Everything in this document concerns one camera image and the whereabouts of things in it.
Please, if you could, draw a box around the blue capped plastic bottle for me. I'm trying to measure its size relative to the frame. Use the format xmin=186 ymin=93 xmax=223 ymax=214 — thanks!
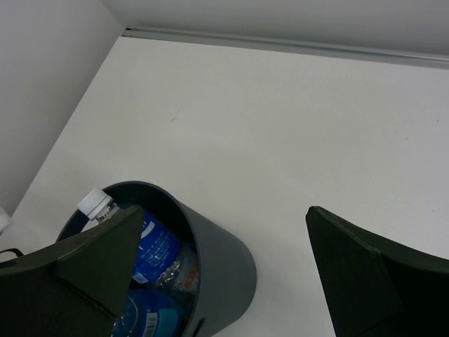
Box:
xmin=111 ymin=289 xmax=185 ymax=337

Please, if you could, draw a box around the aluminium table frame rail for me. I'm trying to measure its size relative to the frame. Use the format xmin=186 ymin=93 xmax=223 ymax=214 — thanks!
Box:
xmin=122 ymin=26 xmax=448 ymax=70

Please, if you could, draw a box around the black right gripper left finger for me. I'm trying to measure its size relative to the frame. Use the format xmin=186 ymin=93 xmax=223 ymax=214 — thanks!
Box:
xmin=1 ymin=206 xmax=143 ymax=336

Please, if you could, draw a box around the dark grey garbage bin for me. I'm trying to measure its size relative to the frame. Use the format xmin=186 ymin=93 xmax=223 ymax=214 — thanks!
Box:
xmin=59 ymin=181 xmax=257 ymax=336

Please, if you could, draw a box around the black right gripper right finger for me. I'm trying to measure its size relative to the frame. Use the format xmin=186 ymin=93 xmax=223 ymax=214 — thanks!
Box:
xmin=305 ymin=206 xmax=448 ymax=336

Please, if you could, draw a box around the clear bottle orange blue label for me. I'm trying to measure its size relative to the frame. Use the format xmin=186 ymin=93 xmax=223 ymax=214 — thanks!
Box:
xmin=154 ymin=245 xmax=200 ymax=300

